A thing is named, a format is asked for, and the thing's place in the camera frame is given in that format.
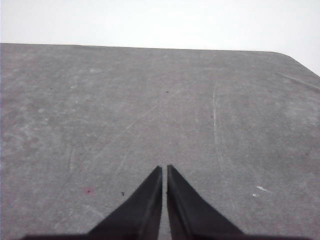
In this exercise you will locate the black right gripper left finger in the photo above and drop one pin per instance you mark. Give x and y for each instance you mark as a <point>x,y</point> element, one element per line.
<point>140,215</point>

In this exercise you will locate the grey table cloth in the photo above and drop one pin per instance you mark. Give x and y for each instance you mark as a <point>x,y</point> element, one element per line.
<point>100,112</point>

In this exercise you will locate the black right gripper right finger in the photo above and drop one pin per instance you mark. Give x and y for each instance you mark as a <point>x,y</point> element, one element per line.
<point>192,215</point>

